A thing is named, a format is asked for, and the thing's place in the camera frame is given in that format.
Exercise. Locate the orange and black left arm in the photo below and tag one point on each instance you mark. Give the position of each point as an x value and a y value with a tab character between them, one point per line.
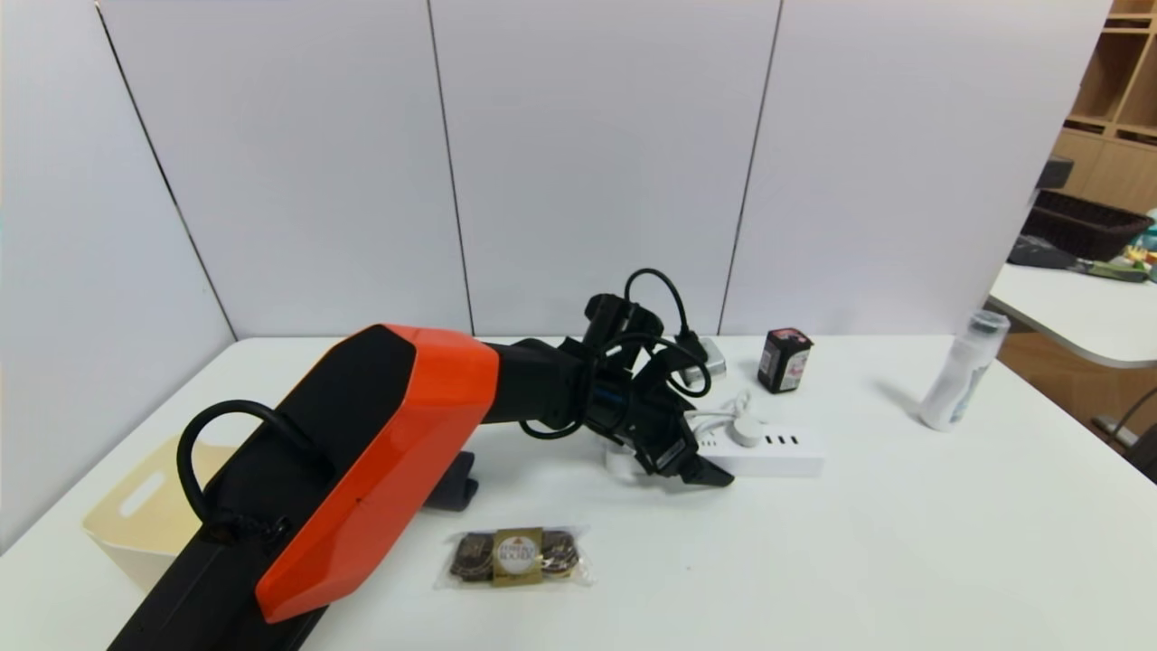
380	452

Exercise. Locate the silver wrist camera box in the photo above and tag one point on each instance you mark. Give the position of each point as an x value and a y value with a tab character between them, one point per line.
712	360

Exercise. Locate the black wicker basket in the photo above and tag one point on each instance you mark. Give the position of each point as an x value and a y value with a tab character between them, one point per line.
1080	226

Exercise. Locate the Ferrero Rocher chocolate pack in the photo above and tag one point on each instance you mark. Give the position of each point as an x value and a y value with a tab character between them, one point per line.
515	556

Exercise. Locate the white plastic bottle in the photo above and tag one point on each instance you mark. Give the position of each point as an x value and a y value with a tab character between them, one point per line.
958	380

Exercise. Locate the dark grey pouch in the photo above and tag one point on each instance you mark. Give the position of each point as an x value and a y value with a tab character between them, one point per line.
1039	253

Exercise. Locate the dark grey rolled towel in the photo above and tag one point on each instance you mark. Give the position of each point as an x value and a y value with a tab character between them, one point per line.
452	484

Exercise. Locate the white neighbouring table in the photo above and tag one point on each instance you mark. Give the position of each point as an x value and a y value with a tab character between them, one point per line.
1076	312

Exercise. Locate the green flat tool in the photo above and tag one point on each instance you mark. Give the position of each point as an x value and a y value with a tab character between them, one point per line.
1116	270

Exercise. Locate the cream plastic storage box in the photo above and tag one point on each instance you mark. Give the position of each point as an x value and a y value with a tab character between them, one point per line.
136	533

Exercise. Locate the black chair base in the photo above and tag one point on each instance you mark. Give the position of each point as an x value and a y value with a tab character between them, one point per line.
1143	452

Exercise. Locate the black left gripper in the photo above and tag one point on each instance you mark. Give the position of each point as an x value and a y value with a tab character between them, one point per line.
670	452

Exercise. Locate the wooden shelf unit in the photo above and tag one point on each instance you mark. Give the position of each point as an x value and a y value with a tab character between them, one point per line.
1107	136

